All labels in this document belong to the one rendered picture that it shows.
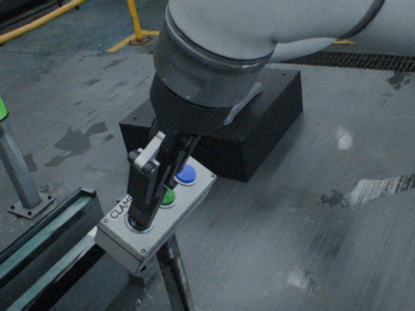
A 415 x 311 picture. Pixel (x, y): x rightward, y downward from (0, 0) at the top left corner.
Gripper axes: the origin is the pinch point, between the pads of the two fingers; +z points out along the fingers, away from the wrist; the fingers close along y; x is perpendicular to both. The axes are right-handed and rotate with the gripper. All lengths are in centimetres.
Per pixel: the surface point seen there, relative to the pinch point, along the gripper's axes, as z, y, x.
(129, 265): 8.1, 3.4, 2.3
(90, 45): 262, -274, -202
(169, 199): 3.5, -4.7, 1.1
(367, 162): 21, -57, 23
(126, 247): 5.1, 3.4, 1.0
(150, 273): 32.8, -10.8, 2.4
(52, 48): 282, -261, -233
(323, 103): 31, -80, 8
